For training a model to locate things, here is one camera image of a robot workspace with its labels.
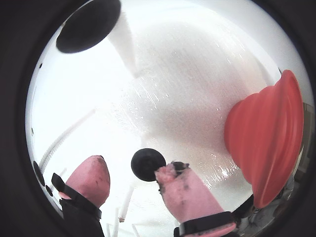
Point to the pink foam gripper finger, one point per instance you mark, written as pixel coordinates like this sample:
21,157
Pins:
89,180
187,197

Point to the red ribbed cup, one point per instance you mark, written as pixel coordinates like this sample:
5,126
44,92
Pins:
266,138

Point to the white foam board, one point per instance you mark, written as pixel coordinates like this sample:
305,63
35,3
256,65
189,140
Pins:
172,98

